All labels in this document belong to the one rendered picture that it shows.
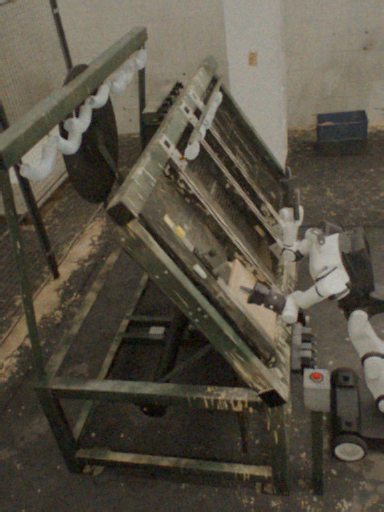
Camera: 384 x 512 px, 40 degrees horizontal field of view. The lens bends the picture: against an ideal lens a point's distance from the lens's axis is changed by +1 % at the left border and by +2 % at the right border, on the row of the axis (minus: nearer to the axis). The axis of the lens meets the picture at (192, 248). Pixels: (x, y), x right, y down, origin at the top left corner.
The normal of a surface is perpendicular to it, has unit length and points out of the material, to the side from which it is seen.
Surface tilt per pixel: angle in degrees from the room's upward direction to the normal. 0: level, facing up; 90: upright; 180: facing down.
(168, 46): 90
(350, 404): 0
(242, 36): 90
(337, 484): 0
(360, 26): 90
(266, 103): 90
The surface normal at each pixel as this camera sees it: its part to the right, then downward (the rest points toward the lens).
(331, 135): -0.14, 0.57
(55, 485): -0.13, -0.83
